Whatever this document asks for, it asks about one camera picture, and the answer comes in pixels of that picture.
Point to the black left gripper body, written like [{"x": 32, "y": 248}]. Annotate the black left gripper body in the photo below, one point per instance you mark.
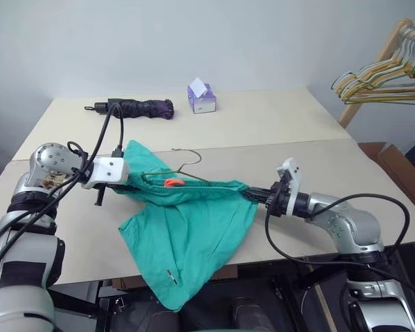
[{"x": 100, "y": 195}]

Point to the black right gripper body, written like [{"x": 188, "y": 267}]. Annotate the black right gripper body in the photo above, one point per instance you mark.
[{"x": 281, "y": 200}]

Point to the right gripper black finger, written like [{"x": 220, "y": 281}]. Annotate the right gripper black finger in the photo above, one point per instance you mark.
[
  {"x": 261, "y": 191},
  {"x": 261, "y": 200}
]

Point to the green cloth garment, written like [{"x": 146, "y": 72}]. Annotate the green cloth garment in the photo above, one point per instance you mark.
[{"x": 193, "y": 235}]

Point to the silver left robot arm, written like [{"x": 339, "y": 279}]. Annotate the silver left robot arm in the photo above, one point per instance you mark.
[{"x": 20, "y": 249}]

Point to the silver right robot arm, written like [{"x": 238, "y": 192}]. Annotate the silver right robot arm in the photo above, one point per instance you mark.
[{"x": 352, "y": 228}]

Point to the brown cardboard under table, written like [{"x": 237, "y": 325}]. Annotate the brown cardboard under table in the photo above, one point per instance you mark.
[{"x": 224, "y": 273}]

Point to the folded black purple umbrella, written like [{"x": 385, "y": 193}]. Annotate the folded black purple umbrella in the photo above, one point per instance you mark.
[{"x": 141, "y": 107}]

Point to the small brown cardboard box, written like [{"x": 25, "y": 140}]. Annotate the small brown cardboard box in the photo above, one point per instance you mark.
[{"x": 371, "y": 150}]

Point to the purple tissue box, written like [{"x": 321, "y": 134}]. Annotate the purple tissue box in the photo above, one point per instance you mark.
[{"x": 203, "y": 103}]

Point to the wooden clothes rack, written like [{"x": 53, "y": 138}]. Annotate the wooden clothes rack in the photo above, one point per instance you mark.
[{"x": 349, "y": 114}]

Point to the light wooden slat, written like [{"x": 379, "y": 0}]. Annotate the light wooden slat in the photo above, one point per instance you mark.
[{"x": 323, "y": 304}]

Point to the dark rounded shape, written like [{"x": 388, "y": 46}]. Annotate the dark rounded shape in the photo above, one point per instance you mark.
[
  {"x": 249, "y": 314},
  {"x": 164, "y": 321}
]

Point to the large brown cardboard box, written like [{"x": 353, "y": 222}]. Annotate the large brown cardboard box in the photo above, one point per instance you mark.
[{"x": 397, "y": 169}]

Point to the white tissue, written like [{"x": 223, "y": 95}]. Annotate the white tissue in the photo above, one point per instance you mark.
[{"x": 198, "y": 88}]

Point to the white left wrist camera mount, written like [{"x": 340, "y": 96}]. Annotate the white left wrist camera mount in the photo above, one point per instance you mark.
[{"x": 107, "y": 169}]

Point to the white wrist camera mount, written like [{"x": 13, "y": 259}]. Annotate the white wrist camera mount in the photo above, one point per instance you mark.
[
  {"x": 107, "y": 169},
  {"x": 295, "y": 176}
]

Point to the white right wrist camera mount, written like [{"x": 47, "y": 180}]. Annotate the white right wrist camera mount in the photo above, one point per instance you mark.
[{"x": 295, "y": 176}]

